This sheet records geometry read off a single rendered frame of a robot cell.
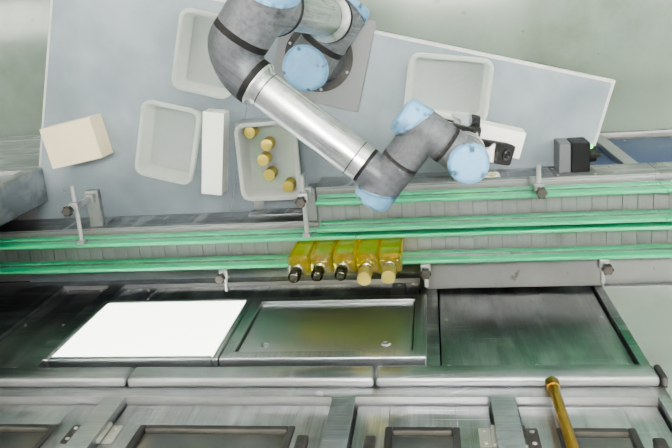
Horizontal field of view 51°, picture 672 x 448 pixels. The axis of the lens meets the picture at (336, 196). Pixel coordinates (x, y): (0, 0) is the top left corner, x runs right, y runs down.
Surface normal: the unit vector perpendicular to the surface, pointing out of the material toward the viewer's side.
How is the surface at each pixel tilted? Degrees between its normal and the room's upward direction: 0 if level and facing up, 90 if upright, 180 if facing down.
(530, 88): 0
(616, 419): 90
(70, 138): 0
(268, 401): 0
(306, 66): 11
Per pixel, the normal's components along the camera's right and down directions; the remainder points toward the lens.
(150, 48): -0.12, 0.27
